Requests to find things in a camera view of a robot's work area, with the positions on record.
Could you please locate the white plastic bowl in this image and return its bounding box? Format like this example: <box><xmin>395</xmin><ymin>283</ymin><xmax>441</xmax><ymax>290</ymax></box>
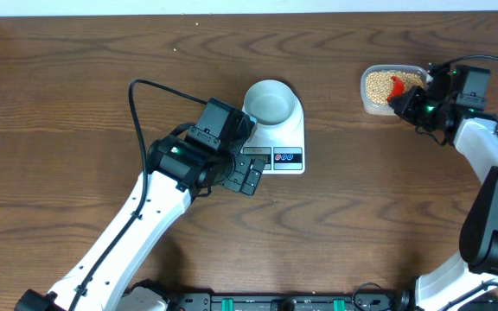
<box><xmin>243</xmin><ymin>79</ymin><xmax>297</xmax><ymax>126</ymax></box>

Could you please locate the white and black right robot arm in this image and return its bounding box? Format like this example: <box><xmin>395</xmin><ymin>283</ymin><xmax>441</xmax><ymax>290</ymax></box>
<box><xmin>388</xmin><ymin>60</ymin><xmax>498</xmax><ymax>310</ymax></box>

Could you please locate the black mounting rail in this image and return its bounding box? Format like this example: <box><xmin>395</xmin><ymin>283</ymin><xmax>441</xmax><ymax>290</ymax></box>
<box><xmin>165</xmin><ymin>289</ymin><xmax>415</xmax><ymax>311</ymax></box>

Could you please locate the white digital kitchen scale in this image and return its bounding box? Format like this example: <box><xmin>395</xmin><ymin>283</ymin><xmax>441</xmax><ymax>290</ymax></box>
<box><xmin>241</xmin><ymin>97</ymin><xmax>306</xmax><ymax>175</ymax></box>

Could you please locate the clear container of soybeans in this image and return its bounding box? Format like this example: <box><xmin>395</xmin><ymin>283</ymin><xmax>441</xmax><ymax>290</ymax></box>
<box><xmin>361</xmin><ymin>65</ymin><xmax>428</xmax><ymax>117</ymax></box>

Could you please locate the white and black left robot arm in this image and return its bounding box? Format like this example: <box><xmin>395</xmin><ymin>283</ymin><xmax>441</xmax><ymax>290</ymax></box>
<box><xmin>15</xmin><ymin>98</ymin><xmax>265</xmax><ymax>310</ymax></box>

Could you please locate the red plastic measuring scoop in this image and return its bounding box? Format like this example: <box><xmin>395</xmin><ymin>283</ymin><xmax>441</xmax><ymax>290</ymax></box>
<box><xmin>386</xmin><ymin>76</ymin><xmax>405</xmax><ymax>102</ymax></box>

